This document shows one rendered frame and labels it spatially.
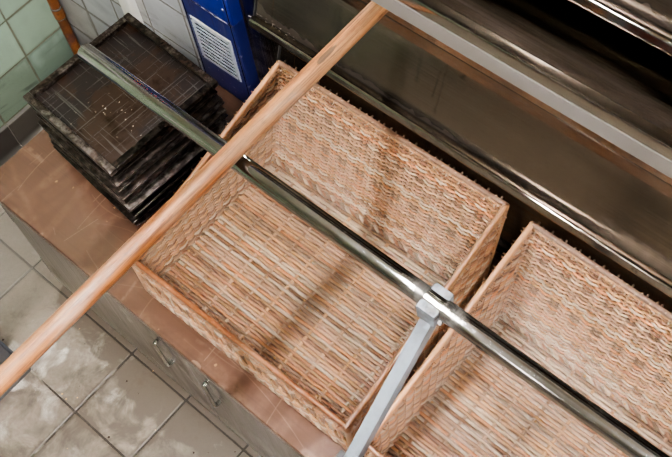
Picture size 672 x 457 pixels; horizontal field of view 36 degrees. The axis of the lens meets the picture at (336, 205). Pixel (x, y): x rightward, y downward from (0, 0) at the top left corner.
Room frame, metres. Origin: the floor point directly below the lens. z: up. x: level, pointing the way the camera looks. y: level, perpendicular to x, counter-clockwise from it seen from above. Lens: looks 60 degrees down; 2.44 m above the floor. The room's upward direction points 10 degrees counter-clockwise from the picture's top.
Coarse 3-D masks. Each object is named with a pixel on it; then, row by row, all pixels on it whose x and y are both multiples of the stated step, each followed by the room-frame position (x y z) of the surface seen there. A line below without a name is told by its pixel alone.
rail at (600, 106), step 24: (408, 0) 0.87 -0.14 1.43; (432, 0) 0.86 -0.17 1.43; (456, 24) 0.81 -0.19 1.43; (480, 48) 0.78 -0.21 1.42; (504, 48) 0.76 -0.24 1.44; (528, 72) 0.73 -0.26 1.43; (552, 72) 0.71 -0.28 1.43; (576, 96) 0.68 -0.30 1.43; (600, 96) 0.67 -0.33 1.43; (624, 120) 0.63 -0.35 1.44; (648, 144) 0.60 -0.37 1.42
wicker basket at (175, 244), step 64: (320, 128) 1.16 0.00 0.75; (384, 128) 1.07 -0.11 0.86; (256, 192) 1.14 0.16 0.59; (320, 192) 1.11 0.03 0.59; (384, 192) 1.02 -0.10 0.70; (448, 192) 0.94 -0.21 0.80; (192, 256) 1.02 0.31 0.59; (256, 256) 0.99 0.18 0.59; (320, 256) 0.97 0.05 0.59; (448, 256) 0.89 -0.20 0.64; (192, 320) 0.86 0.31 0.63; (256, 320) 0.85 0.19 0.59; (320, 320) 0.82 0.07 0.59; (384, 320) 0.80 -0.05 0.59; (320, 384) 0.69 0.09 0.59
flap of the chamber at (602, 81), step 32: (384, 0) 0.89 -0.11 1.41; (448, 0) 0.87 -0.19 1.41; (480, 0) 0.87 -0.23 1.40; (512, 0) 0.86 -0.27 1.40; (544, 0) 0.86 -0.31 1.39; (448, 32) 0.82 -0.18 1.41; (512, 32) 0.80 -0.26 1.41; (544, 32) 0.80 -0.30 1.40; (576, 32) 0.79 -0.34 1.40; (608, 32) 0.79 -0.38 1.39; (480, 64) 0.77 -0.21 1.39; (576, 64) 0.74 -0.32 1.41; (608, 64) 0.73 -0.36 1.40; (640, 64) 0.73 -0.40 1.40; (544, 96) 0.70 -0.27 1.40; (608, 96) 0.68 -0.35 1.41; (640, 96) 0.68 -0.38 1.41; (608, 128) 0.64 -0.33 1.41
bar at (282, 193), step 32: (96, 64) 1.07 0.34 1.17; (160, 96) 0.99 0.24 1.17; (192, 128) 0.91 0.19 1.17; (288, 192) 0.77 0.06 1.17; (320, 224) 0.71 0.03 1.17; (352, 256) 0.66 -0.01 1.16; (384, 256) 0.64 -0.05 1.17; (416, 288) 0.59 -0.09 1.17; (448, 320) 0.53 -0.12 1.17; (416, 352) 0.52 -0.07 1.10; (512, 352) 0.47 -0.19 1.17; (384, 384) 0.50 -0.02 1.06; (544, 384) 0.42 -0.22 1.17; (384, 416) 0.47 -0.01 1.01; (576, 416) 0.38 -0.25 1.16; (608, 416) 0.37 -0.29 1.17; (352, 448) 0.45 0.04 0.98; (640, 448) 0.32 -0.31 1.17
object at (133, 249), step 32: (352, 32) 1.01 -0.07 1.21; (320, 64) 0.96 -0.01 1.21; (288, 96) 0.92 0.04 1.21; (256, 128) 0.87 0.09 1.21; (224, 160) 0.83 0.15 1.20; (192, 192) 0.78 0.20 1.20; (160, 224) 0.74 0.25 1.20; (128, 256) 0.70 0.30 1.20; (96, 288) 0.66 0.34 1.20; (64, 320) 0.62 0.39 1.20; (32, 352) 0.58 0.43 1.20; (0, 384) 0.54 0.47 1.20
